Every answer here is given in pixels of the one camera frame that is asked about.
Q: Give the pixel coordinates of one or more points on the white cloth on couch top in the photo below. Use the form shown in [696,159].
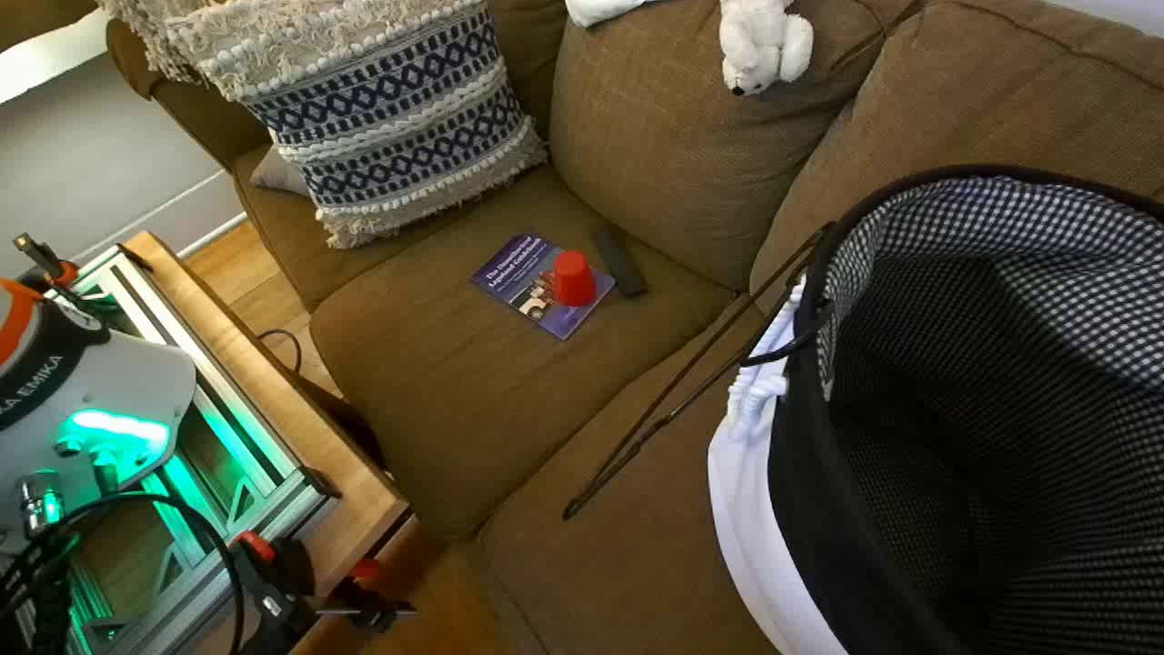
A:
[599,12]

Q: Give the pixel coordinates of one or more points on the white plush toy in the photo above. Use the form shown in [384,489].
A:
[761,47]

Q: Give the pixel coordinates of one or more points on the black mesh laundry hamper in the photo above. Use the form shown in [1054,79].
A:
[951,434]

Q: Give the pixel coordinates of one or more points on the red black clamp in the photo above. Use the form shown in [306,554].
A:
[282,585]

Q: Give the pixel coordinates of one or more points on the wooden side table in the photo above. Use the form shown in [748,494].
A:
[361,514]

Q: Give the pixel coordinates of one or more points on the blue white patterned pillow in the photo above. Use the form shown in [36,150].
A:
[390,110]

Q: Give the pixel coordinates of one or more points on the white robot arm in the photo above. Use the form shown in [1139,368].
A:
[82,411]

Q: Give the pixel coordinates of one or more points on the purple booklet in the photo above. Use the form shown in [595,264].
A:
[517,277]

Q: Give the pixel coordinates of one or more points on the red plastic cup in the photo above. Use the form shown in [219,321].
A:
[571,277]

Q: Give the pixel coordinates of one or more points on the aluminium frame robot mount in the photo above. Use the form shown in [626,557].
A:
[155,568]

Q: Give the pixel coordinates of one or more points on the black remote control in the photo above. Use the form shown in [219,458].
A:
[620,264]

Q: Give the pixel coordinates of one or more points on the brown fabric couch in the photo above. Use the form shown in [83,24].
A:
[556,487]

